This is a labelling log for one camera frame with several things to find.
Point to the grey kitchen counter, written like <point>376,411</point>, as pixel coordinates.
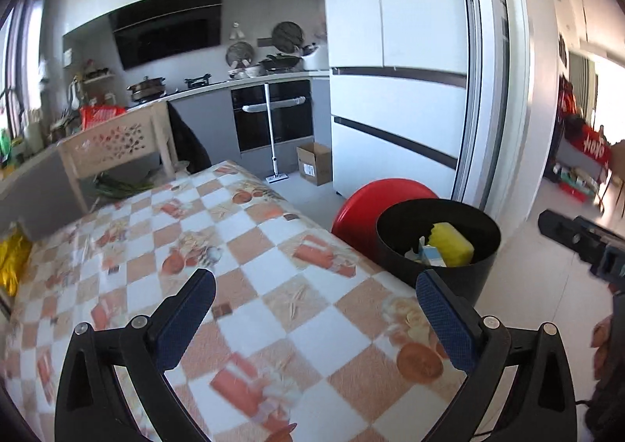
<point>222,119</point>

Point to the white rice cooker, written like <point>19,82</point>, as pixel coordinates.
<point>315,58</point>

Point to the green onions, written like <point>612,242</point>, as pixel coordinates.
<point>122,185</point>

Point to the beige perforated chair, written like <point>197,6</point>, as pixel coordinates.
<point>112,139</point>

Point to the black wok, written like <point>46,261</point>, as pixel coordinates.
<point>279,63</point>

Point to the white flat mop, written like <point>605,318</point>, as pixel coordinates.
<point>271,139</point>

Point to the red printed box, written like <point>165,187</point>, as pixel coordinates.
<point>588,146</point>

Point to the white refrigerator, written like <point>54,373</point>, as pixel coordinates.
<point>415,7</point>

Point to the round steamer rack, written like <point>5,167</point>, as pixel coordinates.
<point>239,53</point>
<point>287,36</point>

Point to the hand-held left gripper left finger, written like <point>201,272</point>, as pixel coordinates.
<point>185,320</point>

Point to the red round stool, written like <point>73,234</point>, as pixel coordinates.
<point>371,207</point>

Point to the gold foil bag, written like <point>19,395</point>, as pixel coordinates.
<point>14,256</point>

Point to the cardboard box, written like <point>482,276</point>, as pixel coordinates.
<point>315,163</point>

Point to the green dish soap bottle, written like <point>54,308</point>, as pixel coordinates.
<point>6,143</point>

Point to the black gas stove burner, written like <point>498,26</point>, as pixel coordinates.
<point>198,80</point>

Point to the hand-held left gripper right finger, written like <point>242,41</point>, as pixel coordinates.
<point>449,320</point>

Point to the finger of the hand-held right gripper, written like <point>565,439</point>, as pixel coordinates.
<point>561,229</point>

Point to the black range hood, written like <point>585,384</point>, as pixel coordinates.
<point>166,36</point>

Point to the red plastic basket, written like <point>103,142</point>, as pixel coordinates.
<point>102,115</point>

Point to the checked printed tablecloth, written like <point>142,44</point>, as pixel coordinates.
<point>273,276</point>

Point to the steel pot with lid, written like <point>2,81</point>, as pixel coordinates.
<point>146,89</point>

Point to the blue plastic wrapper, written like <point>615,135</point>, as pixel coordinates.
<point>432,256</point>

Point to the black round bin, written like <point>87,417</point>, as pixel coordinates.
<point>483,271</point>

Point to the yellow sponge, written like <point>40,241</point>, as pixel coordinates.
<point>454,244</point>

